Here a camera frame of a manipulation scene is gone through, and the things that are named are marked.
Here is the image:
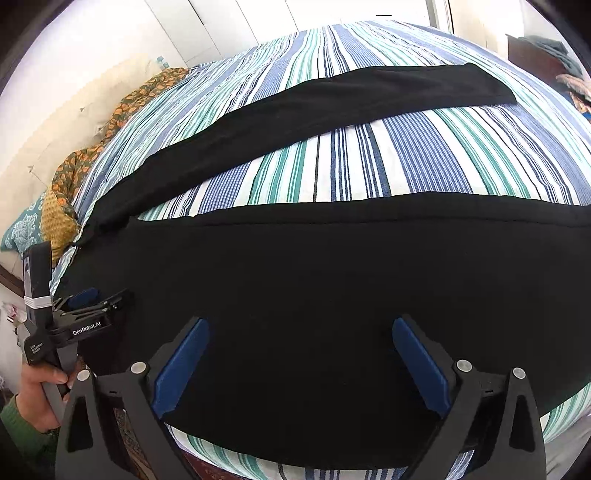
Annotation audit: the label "black pants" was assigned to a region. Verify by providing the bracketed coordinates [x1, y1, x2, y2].
[55, 63, 590, 477]

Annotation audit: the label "green sleeved left forearm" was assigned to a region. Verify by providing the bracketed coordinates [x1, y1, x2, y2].
[1, 397, 58, 479]

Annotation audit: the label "person's left hand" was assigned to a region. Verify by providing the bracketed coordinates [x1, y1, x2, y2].
[15, 357, 85, 433]

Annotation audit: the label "mustard yellow pillow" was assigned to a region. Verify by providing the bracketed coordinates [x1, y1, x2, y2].
[40, 188, 79, 267]

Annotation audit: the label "teal damask pillow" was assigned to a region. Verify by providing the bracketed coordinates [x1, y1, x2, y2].
[1, 194, 45, 256]

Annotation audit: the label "red patterned rug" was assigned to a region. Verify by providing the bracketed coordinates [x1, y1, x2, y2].
[113, 408, 239, 480]

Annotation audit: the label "orange floral green blanket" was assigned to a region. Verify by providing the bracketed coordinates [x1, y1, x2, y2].
[51, 67, 189, 217]

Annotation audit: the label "cream upholstered headboard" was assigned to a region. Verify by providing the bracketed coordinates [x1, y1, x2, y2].
[1, 54, 160, 232]

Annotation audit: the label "striped blue green bedspread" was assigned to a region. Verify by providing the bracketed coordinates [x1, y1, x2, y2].
[48, 19, 591, 480]

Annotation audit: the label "white built-in wardrobe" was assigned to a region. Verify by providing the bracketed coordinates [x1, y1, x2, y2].
[147, 0, 441, 66]

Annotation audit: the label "pile of clothes on basket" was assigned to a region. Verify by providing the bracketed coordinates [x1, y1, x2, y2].
[524, 35, 590, 117]

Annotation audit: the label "dark wooden dresser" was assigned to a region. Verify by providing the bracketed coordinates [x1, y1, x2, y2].
[507, 35, 567, 87]

